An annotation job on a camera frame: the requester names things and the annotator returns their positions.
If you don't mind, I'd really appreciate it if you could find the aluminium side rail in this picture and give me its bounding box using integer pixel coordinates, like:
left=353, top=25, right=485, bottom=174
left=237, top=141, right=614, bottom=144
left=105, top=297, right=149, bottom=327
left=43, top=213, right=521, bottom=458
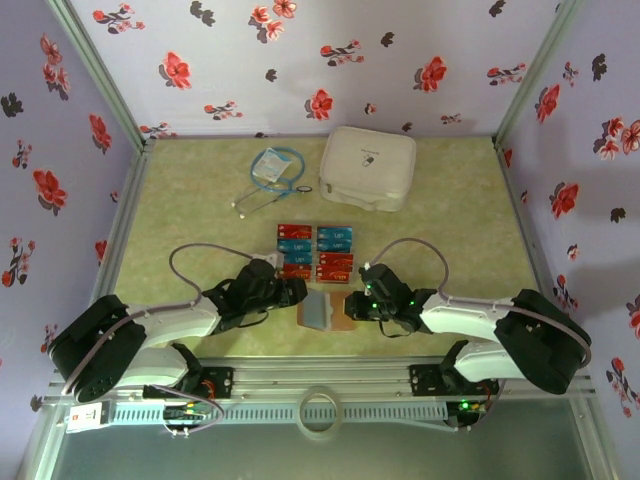
left=492, top=137, right=584, bottom=359
left=59, top=138, right=157, bottom=364

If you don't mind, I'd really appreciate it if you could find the clear tape roll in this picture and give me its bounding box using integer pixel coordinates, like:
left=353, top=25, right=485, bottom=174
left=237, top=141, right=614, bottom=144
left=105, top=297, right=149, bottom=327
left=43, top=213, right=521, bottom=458
left=298, top=386, right=345, bottom=443

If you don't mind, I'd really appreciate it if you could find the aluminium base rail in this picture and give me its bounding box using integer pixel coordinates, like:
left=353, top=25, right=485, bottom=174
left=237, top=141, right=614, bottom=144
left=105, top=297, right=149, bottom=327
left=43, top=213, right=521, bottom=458
left=42, top=357, right=599, bottom=406

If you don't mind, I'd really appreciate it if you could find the small clear plastic packet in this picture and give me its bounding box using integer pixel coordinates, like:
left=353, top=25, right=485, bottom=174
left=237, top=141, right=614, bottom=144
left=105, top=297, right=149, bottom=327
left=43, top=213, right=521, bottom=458
left=257, top=147, right=293, bottom=181

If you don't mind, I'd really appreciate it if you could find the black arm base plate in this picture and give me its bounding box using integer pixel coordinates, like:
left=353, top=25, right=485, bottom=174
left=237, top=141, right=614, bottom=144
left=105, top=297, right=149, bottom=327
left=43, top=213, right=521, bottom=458
left=408, top=363, right=500, bottom=397
left=143, top=366, right=235, bottom=400

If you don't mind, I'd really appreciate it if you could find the group of red blue packets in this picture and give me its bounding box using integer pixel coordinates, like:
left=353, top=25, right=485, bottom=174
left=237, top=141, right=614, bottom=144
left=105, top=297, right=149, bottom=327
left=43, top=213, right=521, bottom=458
left=276, top=222, right=357, bottom=286

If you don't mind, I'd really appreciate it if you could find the white slotted cable duct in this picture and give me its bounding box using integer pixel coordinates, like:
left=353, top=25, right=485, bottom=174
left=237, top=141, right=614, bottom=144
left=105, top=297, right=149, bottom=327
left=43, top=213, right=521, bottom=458
left=112, top=402, right=449, bottom=424

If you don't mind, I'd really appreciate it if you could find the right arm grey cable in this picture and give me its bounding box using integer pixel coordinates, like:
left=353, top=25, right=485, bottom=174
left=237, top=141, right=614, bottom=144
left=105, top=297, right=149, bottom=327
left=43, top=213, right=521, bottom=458
left=369, top=238, right=592, bottom=434

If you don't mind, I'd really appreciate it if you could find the left arm grey cable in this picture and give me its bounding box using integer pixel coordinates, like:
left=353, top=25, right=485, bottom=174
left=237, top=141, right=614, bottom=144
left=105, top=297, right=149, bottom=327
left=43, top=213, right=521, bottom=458
left=62, top=243, right=256, bottom=439

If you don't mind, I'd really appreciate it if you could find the white medical pouch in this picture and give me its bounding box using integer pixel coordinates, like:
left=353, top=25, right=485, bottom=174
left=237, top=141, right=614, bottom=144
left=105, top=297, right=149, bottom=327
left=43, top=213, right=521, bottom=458
left=319, top=125, right=418, bottom=214

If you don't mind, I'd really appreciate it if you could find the aluminium corner post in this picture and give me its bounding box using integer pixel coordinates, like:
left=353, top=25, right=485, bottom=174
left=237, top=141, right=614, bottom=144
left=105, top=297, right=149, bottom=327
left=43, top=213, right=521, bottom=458
left=47, top=0, right=151, bottom=146
left=494, top=0, right=586, bottom=144

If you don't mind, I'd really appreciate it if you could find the white power adapter box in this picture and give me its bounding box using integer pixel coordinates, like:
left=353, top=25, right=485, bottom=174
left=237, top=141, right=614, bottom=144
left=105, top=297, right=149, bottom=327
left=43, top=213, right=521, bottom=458
left=64, top=401, right=112, bottom=434

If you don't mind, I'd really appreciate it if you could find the tan leather card holder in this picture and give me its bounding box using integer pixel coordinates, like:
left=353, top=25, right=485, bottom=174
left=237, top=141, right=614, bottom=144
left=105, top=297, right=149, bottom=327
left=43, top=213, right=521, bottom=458
left=296, top=291, right=357, bottom=332

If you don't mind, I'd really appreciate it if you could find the blue stethoscope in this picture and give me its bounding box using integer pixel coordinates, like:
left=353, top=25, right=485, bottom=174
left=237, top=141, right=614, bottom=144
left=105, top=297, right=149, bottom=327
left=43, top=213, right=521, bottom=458
left=232, top=146, right=314, bottom=220

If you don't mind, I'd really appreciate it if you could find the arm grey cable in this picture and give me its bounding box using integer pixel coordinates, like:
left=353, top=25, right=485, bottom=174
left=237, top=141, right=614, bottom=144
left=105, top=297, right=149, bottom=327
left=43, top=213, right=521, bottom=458
left=62, top=243, right=256, bottom=439
left=369, top=238, right=592, bottom=434

